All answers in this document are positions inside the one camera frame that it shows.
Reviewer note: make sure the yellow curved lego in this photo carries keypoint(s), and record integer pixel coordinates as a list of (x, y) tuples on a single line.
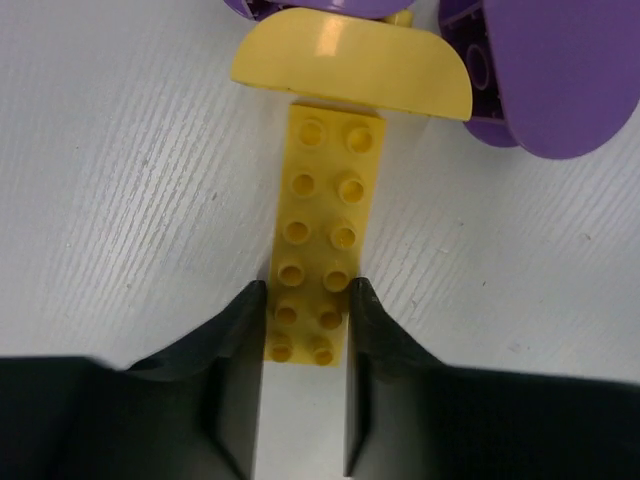
[(347, 59)]

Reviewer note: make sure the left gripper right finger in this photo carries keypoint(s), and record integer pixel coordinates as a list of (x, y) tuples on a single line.
[(411, 416)]

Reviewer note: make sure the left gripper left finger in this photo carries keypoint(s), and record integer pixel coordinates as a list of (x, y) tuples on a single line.
[(188, 411)]

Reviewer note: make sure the large purple rounded lego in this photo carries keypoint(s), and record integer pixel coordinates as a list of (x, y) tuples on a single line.
[(556, 78)]

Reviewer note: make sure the long yellow lego plate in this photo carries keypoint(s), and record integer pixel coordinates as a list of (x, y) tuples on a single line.
[(329, 173)]

